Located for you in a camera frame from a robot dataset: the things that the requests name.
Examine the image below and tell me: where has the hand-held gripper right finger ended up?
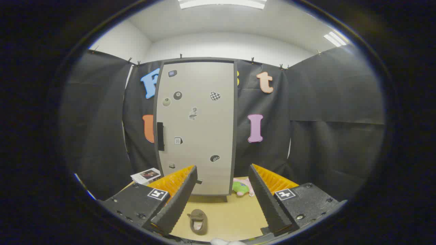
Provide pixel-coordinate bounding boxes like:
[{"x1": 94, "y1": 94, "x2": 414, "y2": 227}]
[{"x1": 248, "y1": 164, "x2": 348, "y2": 237}]

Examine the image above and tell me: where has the brown fuzzy shoe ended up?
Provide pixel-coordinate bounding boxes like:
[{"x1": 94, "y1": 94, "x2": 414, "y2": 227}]
[{"x1": 187, "y1": 209, "x2": 208, "y2": 235}]

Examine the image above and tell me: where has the white book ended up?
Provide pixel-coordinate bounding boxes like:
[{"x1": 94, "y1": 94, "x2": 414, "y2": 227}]
[{"x1": 130, "y1": 168, "x2": 162, "y2": 186}]

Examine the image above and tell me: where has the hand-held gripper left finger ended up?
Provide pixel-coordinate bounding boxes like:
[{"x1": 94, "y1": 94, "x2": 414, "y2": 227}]
[{"x1": 97, "y1": 165, "x2": 198, "y2": 236}]

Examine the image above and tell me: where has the green and pink plush toy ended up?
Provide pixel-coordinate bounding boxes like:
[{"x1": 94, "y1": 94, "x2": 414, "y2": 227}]
[{"x1": 232, "y1": 178, "x2": 255, "y2": 197}]

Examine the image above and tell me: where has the small ceiling light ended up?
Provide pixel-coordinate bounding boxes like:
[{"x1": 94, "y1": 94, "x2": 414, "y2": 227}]
[{"x1": 323, "y1": 31, "x2": 347, "y2": 47}]

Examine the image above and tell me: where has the long ceiling light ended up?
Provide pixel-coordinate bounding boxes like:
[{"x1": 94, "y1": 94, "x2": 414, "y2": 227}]
[{"x1": 178, "y1": 0, "x2": 267, "y2": 10}]

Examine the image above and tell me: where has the grey shoe cabinet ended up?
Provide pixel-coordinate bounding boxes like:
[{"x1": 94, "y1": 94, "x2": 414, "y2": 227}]
[{"x1": 153, "y1": 57, "x2": 238, "y2": 203}]

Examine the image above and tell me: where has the white rounded object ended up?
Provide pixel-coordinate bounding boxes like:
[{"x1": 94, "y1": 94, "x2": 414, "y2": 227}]
[{"x1": 210, "y1": 238, "x2": 246, "y2": 245}]

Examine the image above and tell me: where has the light grey shoe cabinet door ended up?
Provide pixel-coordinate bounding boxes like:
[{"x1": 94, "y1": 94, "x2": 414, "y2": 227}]
[{"x1": 156, "y1": 62, "x2": 235, "y2": 196}]

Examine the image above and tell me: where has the black backdrop cloth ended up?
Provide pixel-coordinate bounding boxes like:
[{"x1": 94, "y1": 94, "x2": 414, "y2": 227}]
[{"x1": 63, "y1": 44, "x2": 385, "y2": 201}]

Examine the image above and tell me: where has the black door handle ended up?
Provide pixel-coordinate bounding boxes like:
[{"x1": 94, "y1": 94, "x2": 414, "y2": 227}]
[{"x1": 157, "y1": 122, "x2": 165, "y2": 151}]

